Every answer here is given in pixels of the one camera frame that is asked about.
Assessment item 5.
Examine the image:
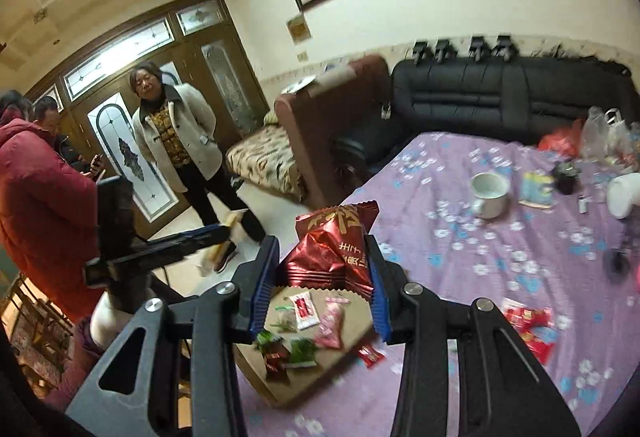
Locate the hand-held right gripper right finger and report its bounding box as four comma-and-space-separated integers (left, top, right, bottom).
364, 233, 582, 437

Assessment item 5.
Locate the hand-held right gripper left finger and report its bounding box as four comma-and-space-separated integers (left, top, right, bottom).
65, 236, 281, 437

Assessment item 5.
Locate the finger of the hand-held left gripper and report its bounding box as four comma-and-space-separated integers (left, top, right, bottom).
131, 223, 235, 268

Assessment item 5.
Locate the small clear green packet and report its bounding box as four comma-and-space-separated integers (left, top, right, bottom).
272, 299, 298, 333

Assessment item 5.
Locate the cardboard box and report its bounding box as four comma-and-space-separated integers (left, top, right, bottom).
235, 284, 396, 408

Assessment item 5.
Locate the white red-label snack packet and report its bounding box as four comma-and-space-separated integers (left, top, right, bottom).
290, 292, 321, 330

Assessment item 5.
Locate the large green snack packet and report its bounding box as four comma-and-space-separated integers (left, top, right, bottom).
255, 329, 286, 358

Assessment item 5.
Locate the long pink snack packet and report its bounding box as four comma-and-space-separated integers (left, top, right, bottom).
314, 296, 351, 350

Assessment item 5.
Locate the dark red snack packet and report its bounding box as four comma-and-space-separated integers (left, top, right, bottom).
277, 202, 379, 300

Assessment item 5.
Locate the small green snack packet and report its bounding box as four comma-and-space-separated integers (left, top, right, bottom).
287, 338, 321, 368

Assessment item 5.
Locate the small dark red packet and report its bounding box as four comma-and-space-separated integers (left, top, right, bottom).
263, 349, 291, 380

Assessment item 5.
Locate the person's left forearm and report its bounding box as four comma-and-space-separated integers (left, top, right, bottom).
42, 292, 131, 413

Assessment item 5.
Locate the wooden glass door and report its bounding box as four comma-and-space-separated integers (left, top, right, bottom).
22, 0, 271, 238

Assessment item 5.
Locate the small red candy packet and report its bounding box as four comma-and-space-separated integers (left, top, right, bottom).
357, 344, 386, 368

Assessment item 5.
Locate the purple floral tablecloth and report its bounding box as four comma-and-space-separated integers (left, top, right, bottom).
235, 131, 640, 437

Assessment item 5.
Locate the white cup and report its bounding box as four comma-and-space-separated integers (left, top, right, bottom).
470, 172, 512, 220

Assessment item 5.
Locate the bright red snack packet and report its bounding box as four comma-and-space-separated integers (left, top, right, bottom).
520, 327, 558, 366
502, 299, 553, 335

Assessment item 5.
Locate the brown sofa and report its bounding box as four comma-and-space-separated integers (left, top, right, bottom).
225, 54, 393, 202

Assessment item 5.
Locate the small printed booklet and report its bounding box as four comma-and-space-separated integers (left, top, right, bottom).
517, 169, 557, 210

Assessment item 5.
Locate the small black device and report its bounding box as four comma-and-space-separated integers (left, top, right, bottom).
551, 161, 582, 195

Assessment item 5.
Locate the black leather sofa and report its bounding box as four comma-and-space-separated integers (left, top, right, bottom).
335, 54, 640, 182

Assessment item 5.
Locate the red plastic bag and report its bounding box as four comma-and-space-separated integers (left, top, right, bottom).
537, 118, 586, 158

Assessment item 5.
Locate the white round container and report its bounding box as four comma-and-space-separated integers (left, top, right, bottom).
606, 173, 640, 220

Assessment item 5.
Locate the white plastic bag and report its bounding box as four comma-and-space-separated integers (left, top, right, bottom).
580, 106, 636, 162

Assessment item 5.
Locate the small wall calendar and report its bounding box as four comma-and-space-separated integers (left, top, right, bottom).
286, 14, 310, 40

